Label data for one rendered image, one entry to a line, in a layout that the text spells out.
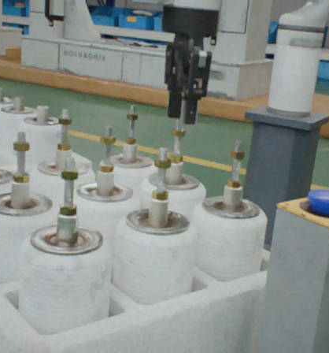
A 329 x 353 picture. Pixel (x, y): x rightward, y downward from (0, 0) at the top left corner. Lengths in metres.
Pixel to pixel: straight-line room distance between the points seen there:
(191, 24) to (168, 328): 0.38
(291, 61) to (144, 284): 0.68
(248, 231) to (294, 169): 0.51
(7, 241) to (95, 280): 0.13
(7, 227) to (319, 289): 0.34
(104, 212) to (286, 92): 0.59
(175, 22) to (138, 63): 2.37
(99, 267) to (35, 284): 0.06
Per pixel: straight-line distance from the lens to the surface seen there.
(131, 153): 0.89
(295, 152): 1.19
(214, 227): 0.70
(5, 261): 0.68
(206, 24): 0.75
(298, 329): 0.59
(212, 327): 0.68
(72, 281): 0.57
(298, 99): 1.19
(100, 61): 3.26
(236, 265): 0.72
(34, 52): 3.57
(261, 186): 1.22
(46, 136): 1.14
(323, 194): 0.57
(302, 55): 1.18
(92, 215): 0.71
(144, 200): 0.80
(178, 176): 0.81
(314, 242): 0.55
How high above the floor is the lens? 0.49
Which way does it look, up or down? 16 degrees down
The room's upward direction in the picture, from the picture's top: 5 degrees clockwise
